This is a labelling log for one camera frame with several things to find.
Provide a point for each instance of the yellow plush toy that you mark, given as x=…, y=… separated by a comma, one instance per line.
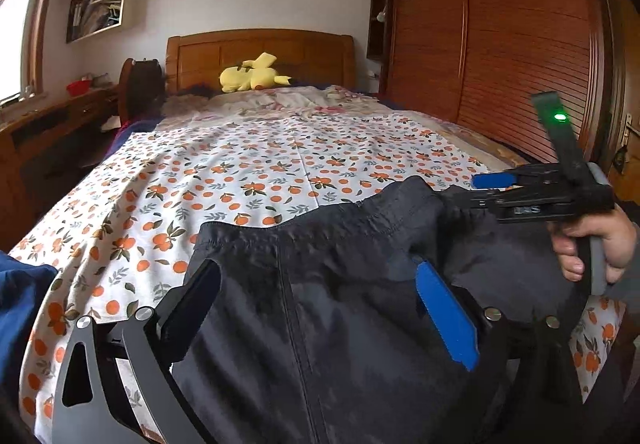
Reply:
x=247, y=77

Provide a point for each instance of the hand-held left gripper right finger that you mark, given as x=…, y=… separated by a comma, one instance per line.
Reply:
x=445, y=319

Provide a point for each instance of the bed with orange-print sheet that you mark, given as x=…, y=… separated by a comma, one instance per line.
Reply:
x=240, y=174

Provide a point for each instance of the floral quilt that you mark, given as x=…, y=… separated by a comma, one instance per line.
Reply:
x=280, y=100

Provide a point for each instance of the wooden desk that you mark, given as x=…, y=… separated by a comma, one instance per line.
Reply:
x=45, y=139

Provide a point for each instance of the navy blue cloth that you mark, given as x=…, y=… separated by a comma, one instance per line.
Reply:
x=22, y=319

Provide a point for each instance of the person's right hand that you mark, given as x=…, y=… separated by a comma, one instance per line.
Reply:
x=607, y=239

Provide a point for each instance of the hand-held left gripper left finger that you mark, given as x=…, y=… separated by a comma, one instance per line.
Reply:
x=192, y=311

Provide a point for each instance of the person's right forearm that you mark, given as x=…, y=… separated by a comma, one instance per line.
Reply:
x=627, y=284

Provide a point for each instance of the narrow wooden side shelf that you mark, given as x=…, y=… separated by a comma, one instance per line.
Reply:
x=378, y=4

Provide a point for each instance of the red bowl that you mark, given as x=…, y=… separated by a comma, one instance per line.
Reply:
x=79, y=88

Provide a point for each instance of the black jacket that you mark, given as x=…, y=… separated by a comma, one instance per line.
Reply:
x=325, y=304

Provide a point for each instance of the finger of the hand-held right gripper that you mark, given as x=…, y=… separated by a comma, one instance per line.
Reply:
x=495, y=180
x=480, y=200

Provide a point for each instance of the wooden wardrobe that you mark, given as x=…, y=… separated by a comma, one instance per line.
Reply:
x=500, y=34

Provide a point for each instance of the wooden bed headboard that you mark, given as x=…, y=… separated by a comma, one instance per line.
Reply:
x=290, y=54

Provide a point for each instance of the window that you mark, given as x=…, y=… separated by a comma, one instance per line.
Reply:
x=22, y=34

